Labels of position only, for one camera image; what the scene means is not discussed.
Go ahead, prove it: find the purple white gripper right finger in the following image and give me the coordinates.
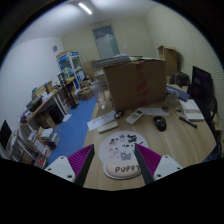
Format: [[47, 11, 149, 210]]
[[134, 144, 182, 185]]

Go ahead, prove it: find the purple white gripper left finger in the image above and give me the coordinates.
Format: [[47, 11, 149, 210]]
[[46, 144, 95, 186]]

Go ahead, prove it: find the round puppy mouse pad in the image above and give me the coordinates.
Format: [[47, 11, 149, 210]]
[[98, 131, 148, 179]]

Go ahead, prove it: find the black computer mouse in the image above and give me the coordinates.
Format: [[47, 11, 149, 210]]
[[153, 116, 167, 132]]

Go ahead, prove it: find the white paper label strip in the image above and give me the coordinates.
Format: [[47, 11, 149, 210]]
[[87, 110, 115, 131]]

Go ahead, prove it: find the black marker pen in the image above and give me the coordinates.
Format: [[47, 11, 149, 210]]
[[179, 116, 197, 128]]

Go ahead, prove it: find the white sheet of paper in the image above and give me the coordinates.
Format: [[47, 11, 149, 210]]
[[139, 108, 169, 116]]

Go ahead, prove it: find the white remote control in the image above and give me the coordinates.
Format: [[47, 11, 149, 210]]
[[126, 109, 144, 125]]

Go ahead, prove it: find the beige flat remote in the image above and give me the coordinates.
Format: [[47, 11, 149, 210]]
[[98, 121, 118, 133]]

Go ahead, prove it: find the wooden side desk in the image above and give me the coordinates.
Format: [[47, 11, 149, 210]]
[[20, 89, 67, 131]]

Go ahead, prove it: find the black tape roll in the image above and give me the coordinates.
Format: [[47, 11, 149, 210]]
[[114, 111, 125, 119]]

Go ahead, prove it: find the white notebook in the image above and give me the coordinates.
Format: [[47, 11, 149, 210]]
[[179, 99, 204, 121]]

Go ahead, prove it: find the clear plastic cup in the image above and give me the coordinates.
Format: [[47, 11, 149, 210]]
[[166, 93, 179, 107]]

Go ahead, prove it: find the small cardboard box on floor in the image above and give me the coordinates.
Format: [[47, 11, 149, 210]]
[[78, 87, 93, 100]]

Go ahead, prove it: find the large cardboard box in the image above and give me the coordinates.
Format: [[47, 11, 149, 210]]
[[104, 60, 166, 111]]

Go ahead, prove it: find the black monitor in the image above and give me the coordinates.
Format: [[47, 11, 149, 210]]
[[190, 67, 212, 100]]

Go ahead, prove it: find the tall cardboard box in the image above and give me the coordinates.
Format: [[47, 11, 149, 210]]
[[158, 45, 177, 76]]

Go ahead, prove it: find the grey door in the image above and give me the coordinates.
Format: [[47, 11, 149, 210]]
[[93, 25, 119, 59]]

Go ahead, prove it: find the ceiling light strip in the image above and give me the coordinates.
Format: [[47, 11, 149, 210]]
[[78, 3, 92, 15]]

